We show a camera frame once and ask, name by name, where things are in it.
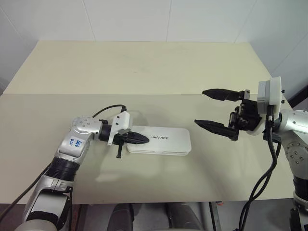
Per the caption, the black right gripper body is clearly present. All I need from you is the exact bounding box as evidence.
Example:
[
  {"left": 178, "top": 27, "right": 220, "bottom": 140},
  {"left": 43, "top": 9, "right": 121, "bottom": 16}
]
[{"left": 228, "top": 89, "right": 262, "bottom": 132}]

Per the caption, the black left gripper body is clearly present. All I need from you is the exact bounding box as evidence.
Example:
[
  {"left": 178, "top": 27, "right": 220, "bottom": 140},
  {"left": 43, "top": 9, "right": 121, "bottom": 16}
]
[{"left": 113, "top": 131, "right": 132, "bottom": 160}]

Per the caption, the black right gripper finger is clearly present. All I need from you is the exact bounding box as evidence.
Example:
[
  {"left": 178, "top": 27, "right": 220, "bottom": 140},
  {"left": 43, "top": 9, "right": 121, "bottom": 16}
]
[
  {"left": 194, "top": 118, "right": 239, "bottom": 141},
  {"left": 202, "top": 88, "right": 244, "bottom": 102}
]

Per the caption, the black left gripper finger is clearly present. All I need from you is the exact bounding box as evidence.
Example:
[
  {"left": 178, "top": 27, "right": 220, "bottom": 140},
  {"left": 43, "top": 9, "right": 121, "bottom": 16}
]
[
  {"left": 127, "top": 131, "right": 150, "bottom": 141},
  {"left": 125, "top": 138, "right": 148, "bottom": 145}
]

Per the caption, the white hard pencil case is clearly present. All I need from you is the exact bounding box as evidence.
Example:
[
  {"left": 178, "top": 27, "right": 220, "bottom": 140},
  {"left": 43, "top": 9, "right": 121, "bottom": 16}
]
[{"left": 125, "top": 125, "right": 193, "bottom": 157}]

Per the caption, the dark rounded shape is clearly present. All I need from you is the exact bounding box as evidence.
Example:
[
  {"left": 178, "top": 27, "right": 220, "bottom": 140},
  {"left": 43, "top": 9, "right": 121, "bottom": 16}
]
[
  {"left": 165, "top": 202, "right": 205, "bottom": 231},
  {"left": 107, "top": 203, "right": 136, "bottom": 231}
]

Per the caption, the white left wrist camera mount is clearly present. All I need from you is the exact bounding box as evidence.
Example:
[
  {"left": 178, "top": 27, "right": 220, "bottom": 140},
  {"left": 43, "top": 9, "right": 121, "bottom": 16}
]
[{"left": 107, "top": 111, "right": 132, "bottom": 146}]

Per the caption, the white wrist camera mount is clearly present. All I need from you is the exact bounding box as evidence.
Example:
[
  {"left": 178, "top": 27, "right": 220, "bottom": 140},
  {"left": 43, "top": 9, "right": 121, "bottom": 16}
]
[
  {"left": 107, "top": 111, "right": 132, "bottom": 146},
  {"left": 250, "top": 76, "right": 285, "bottom": 136}
]

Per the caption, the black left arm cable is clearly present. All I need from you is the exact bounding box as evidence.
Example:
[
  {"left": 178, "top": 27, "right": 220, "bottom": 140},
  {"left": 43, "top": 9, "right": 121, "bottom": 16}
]
[{"left": 0, "top": 104, "right": 128, "bottom": 218}]

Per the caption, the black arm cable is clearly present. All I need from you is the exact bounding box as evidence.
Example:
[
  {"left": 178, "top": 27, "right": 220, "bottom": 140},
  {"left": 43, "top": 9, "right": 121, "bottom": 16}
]
[
  {"left": 237, "top": 105, "right": 281, "bottom": 231},
  {"left": 0, "top": 104, "right": 128, "bottom": 218}
]

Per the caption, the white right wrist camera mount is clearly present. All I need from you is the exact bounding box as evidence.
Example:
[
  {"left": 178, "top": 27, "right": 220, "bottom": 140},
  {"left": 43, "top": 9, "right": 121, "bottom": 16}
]
[{"left": 250, "top": 76, "right": 285, "bottom": 136}]

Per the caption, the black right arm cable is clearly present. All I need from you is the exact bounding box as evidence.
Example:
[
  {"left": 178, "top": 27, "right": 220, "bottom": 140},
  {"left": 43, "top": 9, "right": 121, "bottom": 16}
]
[{"left": 237, "top": 105, "right": 281, "bottom": 231}]

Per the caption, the metal table frame leg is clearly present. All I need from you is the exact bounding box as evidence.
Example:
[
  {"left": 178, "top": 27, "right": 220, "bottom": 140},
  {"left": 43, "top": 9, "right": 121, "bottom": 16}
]
[{"left": 207, "top": 201, "right": 221, "bottom": 231}]

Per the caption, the black bracket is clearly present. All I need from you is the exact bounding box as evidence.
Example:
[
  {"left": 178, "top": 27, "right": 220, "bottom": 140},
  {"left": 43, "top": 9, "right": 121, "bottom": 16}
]
[{"left": 289, "top": 208, "right": 300, "bottom": 231}]

